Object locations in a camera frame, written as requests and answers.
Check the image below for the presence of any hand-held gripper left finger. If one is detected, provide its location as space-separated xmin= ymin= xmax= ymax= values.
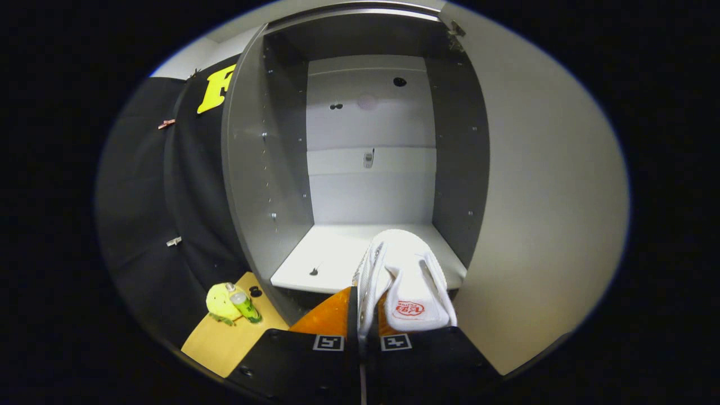
xmin=225 ymin=286 xmax=361 ymax=405

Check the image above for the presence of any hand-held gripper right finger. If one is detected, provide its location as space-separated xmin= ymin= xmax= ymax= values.
xmin=366 ymin=290 xmax=501 ymax=405

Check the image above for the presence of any white shoe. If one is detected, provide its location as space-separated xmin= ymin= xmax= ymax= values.
xmin=353 ymin=229 xmax=457 ymax=341

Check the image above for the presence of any dark grey shoe cabinet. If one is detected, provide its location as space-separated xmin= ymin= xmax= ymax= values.
xmin=221 ymin=0 xmax=490 ymax=327

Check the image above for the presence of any white cabinet shelf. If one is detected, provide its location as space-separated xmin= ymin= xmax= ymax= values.
xmin=270 ymin=224 xmax=467 ymax=294

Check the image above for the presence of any green bottle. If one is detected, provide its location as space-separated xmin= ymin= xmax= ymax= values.
xmin=225 ymin=283 xmax=263 ymax=323

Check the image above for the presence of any yellow plush toy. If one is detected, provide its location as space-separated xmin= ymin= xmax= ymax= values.
xmin=206 ymin=282 xmax=248 ymax=326

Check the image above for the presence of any black backdrop cloth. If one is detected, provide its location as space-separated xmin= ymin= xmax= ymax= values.
xmin=96 ymin=53 xmax=251 ymax=349

